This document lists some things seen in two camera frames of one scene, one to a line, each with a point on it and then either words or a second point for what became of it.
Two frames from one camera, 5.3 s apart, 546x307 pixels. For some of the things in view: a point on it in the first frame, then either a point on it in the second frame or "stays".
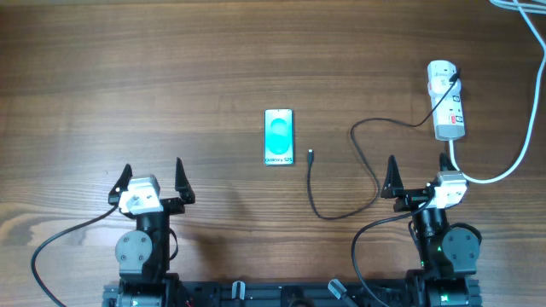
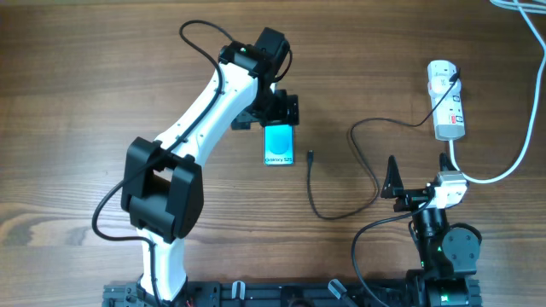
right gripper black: (393, 188) stays
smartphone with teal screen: (278, 136) stays
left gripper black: (171, 206) to (282, 114)
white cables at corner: (536, 6) stays
